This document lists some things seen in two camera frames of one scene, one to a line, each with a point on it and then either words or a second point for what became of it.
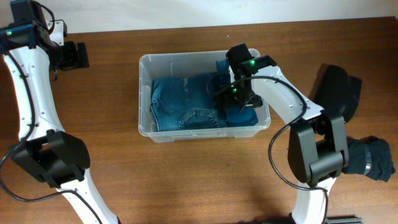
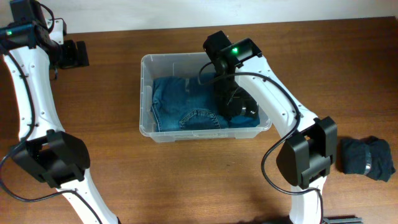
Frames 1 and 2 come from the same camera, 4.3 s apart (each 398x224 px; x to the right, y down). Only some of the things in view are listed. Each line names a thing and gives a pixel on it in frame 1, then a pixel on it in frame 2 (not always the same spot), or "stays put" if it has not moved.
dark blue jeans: (183, 103) stays put
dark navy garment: (370, 155) stays put
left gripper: (73, 61) stays put
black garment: (334, 89) → (230, 100)
